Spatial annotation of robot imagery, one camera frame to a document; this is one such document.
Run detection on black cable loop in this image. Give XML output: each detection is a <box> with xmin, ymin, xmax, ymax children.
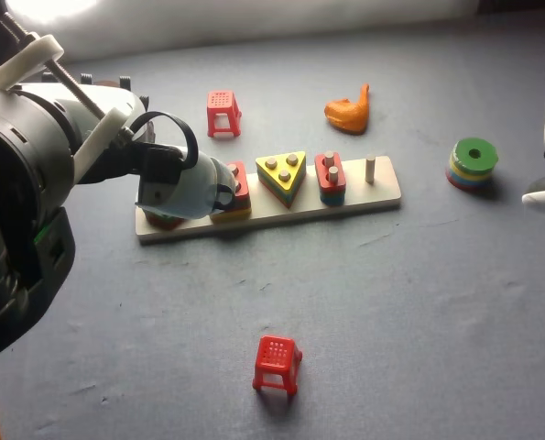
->
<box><xmin>132</xmin><ymin>111</ymin><xmax>199</xmax><ymax>169</ymax></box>

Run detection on wooden peg base board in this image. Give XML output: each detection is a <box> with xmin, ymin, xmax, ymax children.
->
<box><xmin>134</xmin><ymin>155</ymin><xmax>402</xmax><ymax>247</ymax></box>

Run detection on rainbow ring stack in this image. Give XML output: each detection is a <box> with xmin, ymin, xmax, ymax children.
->
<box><xmin>444</xmin><ymin>137</ymin><xmax>500</xmax><ymax>192</ymax></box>

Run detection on oblong block stack red top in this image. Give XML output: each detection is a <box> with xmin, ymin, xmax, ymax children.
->
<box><xmin>313</xmin><ymin>149</ymin><xmax>349</xmax><ymax>208</ymax></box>

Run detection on grey table cloth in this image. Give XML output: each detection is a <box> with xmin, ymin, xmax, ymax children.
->
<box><xmin>0</xmin><ymin>13</ymin><xmax>545</xmax><ymax>440</ymax></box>

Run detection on triangle block stack yellow top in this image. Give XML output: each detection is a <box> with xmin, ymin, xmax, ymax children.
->
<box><xmin>255</xmin><ymin>149</ymin><xmax>308</xmax><ymax>210</ymax></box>

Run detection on square block stack red top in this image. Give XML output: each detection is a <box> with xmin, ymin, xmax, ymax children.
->
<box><xmin>209</xmin><ymin>159</ymin><xmax>254</xmax><ymax>226</ymax></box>

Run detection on red toy plastic stool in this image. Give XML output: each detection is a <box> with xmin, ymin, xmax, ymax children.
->
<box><xmin>206</xmin><ymin>89</ymin><xmax>244</xmax><ymax>138</ymax></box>
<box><xmin>252</xmin><ymin>335</ymin><xmax>304</xmax><ymax>397</ymax></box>

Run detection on orange toy chicken leg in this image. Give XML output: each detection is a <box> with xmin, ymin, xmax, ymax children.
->
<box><xmin>323</xmin><ymin>82</ymin><xmax>372</xmax><ymax>137</ymax></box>

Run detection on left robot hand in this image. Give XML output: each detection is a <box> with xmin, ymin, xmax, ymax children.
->
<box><xmin>134</xmin><ymin>146</ymin><xmax>238</xmax><ymax>221</ymax></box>

